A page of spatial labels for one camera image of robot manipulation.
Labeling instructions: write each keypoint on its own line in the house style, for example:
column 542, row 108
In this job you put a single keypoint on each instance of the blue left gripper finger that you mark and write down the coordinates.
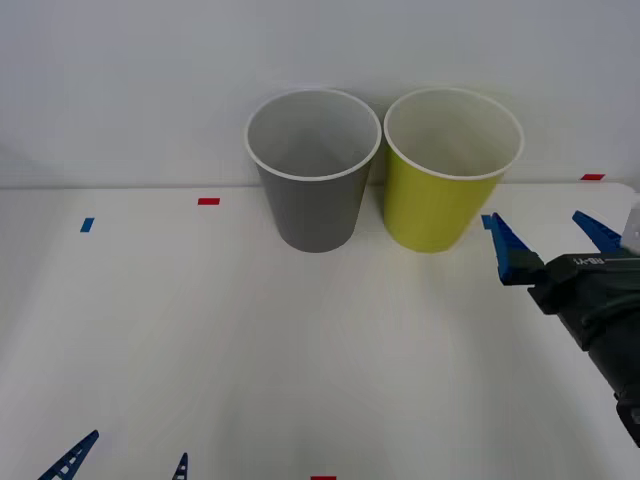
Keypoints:
column 70, row 457
column 181, row 470

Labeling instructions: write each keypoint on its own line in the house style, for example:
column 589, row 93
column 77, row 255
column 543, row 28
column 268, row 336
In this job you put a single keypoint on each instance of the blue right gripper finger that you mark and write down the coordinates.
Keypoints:
column 602, row 237
column 512, row 260

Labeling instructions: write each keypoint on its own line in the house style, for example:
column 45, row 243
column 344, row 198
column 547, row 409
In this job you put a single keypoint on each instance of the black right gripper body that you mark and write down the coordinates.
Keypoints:
column 575, row 285

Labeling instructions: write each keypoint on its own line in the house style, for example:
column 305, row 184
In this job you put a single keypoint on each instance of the yellow-green plastic waste bin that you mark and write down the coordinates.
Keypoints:
column 430, row 210

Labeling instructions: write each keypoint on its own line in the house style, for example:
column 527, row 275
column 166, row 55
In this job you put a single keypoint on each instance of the grey plastic waste bin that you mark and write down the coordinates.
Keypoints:
column 312, row 215

